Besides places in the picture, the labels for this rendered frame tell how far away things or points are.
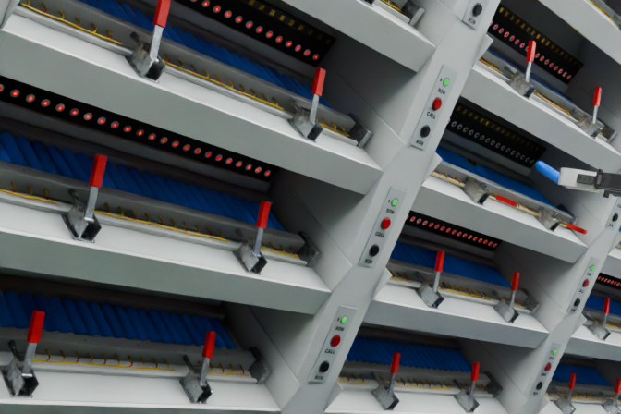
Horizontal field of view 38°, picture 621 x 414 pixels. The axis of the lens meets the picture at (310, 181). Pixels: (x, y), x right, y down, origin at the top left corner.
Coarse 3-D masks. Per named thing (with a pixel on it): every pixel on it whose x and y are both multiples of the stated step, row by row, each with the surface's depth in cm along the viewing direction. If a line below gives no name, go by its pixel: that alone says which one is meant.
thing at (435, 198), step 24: (432, 168) 133; (528, 168) 185; (432, 192) 137; (456, 192) 144; (552, 192) 186; (432, 216) 141; (456, 216) 145; (480, 216) 149; (504, 216) 153; (528, 216) 165; (576, 216) 181; (528, 240) 163; (552, 240) 168; (576, 240) 175
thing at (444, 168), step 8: (440, 168) 144; (448, 168) 145; (456, 168) 147; (448, 176) 146; (456, 176) 148; (464, 176) 149; (472, 176) 151; (488, 184) 154; (496, 184) 158; (496, 192) 158; (504, 192) 159; (512, 192) 161; (512, 200) 162; (520, 200) 164; (528, 200) 165; (536, 200) 170; (520, 208) 162; (528, 208) 165; (536, 208) 169; (552, 208) 174; (560, 216) 176; (568, 216) 178; (560, 224) 174
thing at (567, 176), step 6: (564, 168) 152; (570, 168) 151; (564, 174) 151; (570, 174) 151; (576, 174) 150; (588, 174) 149; (594, 174) 148; (558, 180) 152; (564, 180) 151; (570, 180) 150; (570, 186) 150; (576, 186) 150; (582, 186) 149; (588, 186) 148
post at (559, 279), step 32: (608, 0) 187; (608, 64) 184; (608, 96) 182; (544, 160) 189; (576, 160) 184; (576, 192) 182; (512, 256) 189; (544, 256) 184; (544, 288) 183; (576, 288) 181; (576, 320) 186; (512, 352) 184; (544, 352) 181; (544, 384) 186
